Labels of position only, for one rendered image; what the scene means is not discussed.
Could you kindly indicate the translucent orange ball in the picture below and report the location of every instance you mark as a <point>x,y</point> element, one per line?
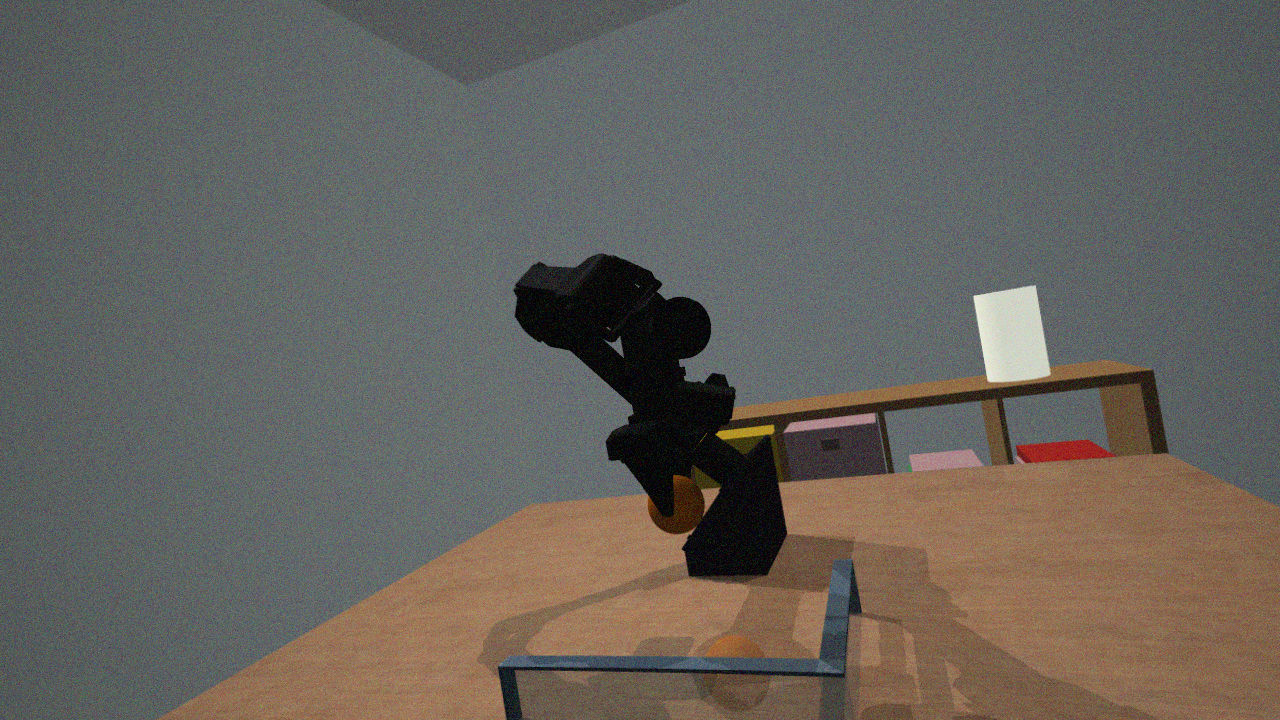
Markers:
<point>735,647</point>

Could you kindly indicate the brown ball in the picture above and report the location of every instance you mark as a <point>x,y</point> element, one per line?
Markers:
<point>688,508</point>

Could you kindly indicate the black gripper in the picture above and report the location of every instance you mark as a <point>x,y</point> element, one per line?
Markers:
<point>651,447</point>

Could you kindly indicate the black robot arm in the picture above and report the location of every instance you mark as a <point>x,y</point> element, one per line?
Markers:
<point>571,308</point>

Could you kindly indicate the low clear corner walls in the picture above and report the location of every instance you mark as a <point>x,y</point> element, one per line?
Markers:
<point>590,695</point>

